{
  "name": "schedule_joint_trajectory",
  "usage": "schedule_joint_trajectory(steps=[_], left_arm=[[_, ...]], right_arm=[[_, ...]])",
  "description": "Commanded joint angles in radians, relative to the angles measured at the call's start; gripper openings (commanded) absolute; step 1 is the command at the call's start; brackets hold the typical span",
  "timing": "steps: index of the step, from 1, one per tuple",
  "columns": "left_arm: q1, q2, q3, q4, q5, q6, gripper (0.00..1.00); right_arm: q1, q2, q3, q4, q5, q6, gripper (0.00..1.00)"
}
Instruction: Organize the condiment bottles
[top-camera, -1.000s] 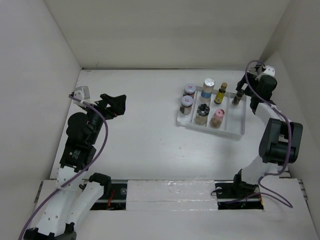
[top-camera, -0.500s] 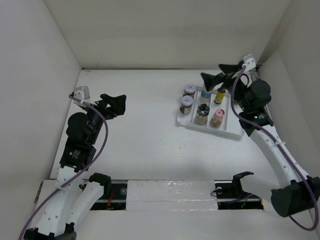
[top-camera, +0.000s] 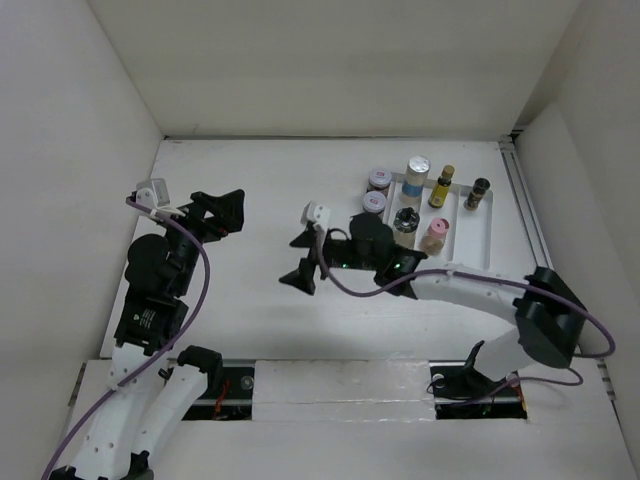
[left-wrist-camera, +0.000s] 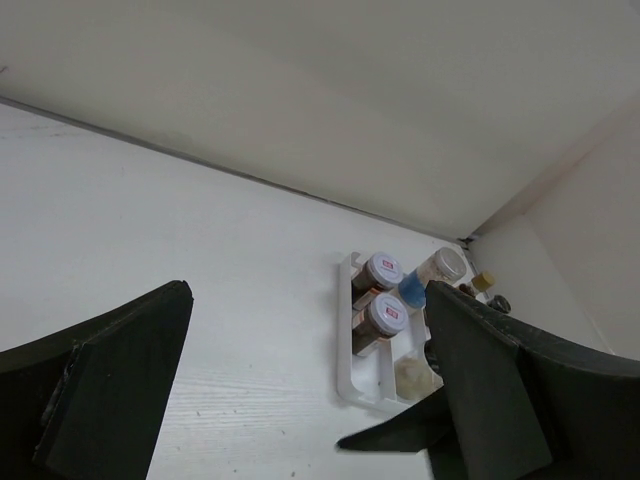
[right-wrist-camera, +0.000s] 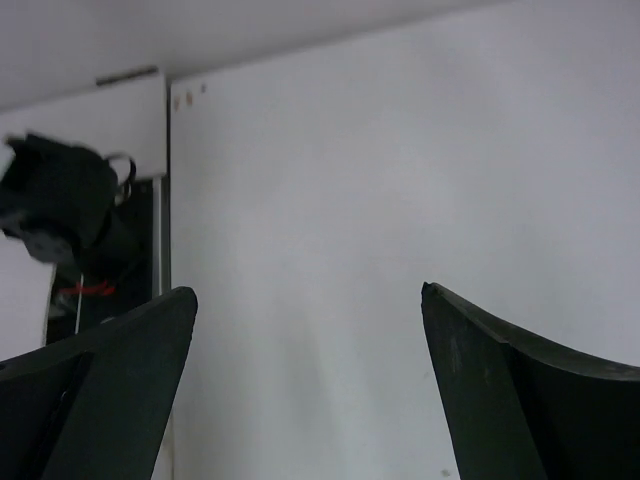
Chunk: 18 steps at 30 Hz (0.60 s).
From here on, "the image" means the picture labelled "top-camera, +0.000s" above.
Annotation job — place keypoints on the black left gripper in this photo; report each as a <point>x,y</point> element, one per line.
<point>227,209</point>

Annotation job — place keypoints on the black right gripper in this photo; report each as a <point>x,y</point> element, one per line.
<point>303,276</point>

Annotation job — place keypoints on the white lid brown sauce jar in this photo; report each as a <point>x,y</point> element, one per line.
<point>379,180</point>

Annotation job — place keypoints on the black lid white powder jar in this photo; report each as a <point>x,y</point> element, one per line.
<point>405,225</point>

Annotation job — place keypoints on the pink lid spice jar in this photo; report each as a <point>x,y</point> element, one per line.
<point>434,239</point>

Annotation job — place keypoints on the blue label silver lid jar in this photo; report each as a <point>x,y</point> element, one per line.
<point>417,171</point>

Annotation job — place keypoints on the yellow label bottle cork cap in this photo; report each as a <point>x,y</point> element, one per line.
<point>441,189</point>

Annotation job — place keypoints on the black pepper grinder bottle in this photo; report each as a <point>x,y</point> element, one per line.
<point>478,190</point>

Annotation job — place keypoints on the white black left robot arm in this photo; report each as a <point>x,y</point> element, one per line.
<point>147,393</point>

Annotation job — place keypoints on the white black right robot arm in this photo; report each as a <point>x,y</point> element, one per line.
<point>491,365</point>

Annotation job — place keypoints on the white divided organizer tray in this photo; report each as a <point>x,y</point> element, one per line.
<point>469,238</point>

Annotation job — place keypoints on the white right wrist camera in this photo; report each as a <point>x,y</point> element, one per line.
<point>316,216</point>

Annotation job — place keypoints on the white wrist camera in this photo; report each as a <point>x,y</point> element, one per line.
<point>151,198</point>
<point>316,216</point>

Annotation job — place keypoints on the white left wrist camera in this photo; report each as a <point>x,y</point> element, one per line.
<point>151,198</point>

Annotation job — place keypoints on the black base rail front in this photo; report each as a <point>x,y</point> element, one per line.
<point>350,391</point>

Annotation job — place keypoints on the aluminium rail right edge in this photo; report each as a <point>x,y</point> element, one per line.
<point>540,240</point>

